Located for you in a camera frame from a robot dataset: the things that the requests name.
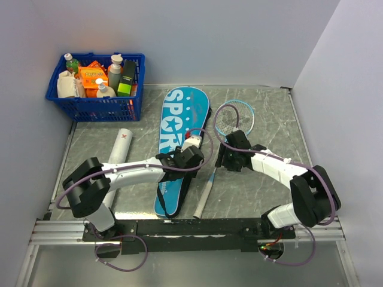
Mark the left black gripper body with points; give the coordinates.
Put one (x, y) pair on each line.
(189, 174)

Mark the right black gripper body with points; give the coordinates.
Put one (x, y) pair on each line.
(230, 161)

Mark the blue badminton racket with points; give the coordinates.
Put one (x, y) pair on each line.
(232, 115)

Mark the blue racket cover bag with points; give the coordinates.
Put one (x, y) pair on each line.
(183, 108)

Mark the white shuttlecock tube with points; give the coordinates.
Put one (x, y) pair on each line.
(118, 155)

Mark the blue plastic basket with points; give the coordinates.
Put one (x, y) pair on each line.
(101, 109)

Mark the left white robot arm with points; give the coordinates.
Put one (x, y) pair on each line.
(87, 186)

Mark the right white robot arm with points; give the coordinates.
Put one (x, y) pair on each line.
(314, 200)

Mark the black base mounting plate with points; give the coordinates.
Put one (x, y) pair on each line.
(183, 235)

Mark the black green box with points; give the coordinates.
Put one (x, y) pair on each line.
(127, 79)

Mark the beige pump bottle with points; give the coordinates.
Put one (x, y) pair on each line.
(103, 89)

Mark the grey pump bottle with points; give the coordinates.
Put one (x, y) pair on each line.
(114, 71)

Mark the orange snack packet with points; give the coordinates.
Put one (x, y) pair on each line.
(89, 74)

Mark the beige cloth bag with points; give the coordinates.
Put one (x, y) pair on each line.
(69, 86)

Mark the green drink bottle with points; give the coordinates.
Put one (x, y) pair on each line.
(72, 64)

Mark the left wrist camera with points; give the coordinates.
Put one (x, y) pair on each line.
(191, 140)

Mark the aluminium rail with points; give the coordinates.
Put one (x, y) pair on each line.
(71, 233)

